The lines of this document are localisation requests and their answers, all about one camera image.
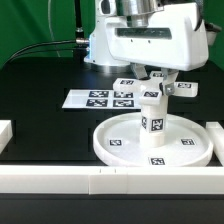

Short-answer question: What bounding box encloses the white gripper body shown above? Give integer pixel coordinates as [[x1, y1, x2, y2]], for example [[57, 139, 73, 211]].
[[105, 3, 208, 71]]

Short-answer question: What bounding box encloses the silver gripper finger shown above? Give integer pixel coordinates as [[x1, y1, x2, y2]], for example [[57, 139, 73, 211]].
[[131, 63, 149, 80], [159, 69, 179, 95]]

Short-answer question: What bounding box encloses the white cross-shaped table base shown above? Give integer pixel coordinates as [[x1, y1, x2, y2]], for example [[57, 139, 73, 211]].
[[113, 71, 198, 105]]

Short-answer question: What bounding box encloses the white round table top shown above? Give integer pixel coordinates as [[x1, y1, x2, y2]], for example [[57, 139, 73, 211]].
[[93, 112, 213, 167]]

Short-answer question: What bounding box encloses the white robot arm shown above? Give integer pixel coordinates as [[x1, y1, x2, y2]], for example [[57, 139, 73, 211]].
[[85, 0, 222, 95]]

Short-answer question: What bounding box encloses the white marker sheet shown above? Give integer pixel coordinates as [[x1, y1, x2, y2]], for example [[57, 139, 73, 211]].
[[62, 90, 140, 109]]

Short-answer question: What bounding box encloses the white right fence block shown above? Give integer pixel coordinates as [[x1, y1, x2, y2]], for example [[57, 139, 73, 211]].
[[206, 122, 224, 167]]

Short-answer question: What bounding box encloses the white fence block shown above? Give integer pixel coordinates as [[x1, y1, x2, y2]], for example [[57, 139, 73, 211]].
[[0, 120, 13, 154], [206, 122, 224, 167]]

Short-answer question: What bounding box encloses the white left fence block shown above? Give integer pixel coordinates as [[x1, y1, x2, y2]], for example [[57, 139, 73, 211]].
[[0, 120, 13, 154]]

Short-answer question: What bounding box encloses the white front fence bar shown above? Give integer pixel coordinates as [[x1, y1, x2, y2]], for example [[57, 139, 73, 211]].
[[0, 165, 224, 195]]

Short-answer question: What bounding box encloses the black vertical cable connector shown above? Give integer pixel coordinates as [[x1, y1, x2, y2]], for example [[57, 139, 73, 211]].
[[74, 0, 84, 44]]

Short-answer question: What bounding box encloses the black cable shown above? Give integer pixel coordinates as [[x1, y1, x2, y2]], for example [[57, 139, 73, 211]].
[[2, 39, 88, 68]]

